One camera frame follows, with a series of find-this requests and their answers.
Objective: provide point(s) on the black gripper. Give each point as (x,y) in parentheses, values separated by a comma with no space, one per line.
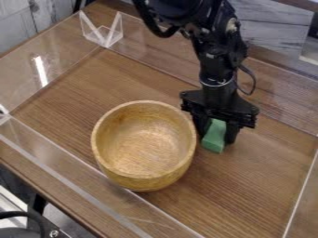
(232,110)

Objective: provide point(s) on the green rectangular block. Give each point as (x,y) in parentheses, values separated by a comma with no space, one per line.
(212,140)

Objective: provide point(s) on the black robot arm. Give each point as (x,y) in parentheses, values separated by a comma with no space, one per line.
(208,23)

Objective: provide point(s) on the brown wooden bowl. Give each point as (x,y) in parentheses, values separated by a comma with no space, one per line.
(142,142)

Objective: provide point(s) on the black table leg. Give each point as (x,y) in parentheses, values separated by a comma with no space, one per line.
(38,204)

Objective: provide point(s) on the clear acrylic front wall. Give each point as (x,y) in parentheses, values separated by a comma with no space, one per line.
(109,211)

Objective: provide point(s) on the clear acrylic corner bracket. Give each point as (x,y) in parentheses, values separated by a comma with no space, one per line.
(101,35)

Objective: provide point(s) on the black metal base plate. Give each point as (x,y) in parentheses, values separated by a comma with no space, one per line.
(44,228)

